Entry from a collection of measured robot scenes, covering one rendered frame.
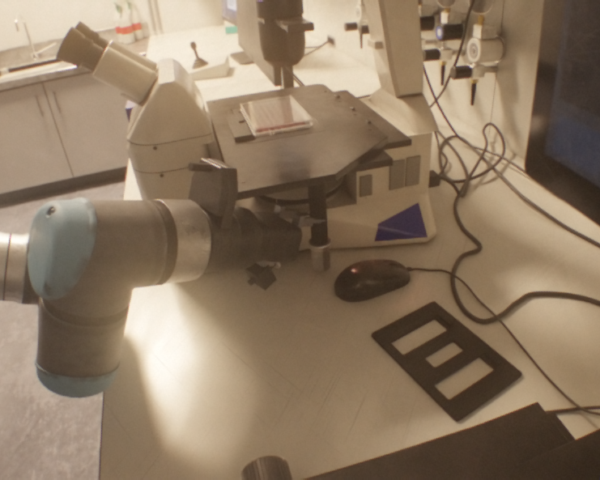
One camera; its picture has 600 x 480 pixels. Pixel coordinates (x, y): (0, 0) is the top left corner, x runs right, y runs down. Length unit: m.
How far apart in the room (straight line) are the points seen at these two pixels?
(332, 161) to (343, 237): 0.20
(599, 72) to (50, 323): 0.47
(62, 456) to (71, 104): 1.92
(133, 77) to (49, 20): 2.75
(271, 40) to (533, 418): 0.56
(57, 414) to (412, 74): 1.45
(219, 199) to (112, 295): 0.15
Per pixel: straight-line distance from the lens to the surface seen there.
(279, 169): 0.55
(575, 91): 0.25
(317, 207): 0.63
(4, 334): 2.12
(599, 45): 0.24
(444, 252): 0.76
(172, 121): 0.62
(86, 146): 2.91
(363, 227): 0.73
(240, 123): 0.69
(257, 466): 0.37
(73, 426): 1.63
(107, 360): 0.51
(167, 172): 0.64
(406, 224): 0.75
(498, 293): 0.70
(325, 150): 0.59
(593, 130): 0.24
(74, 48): 0.65
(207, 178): 0.51
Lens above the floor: 1.19
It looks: 35 degrees down
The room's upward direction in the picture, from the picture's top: 5 degrees counter-clockwise
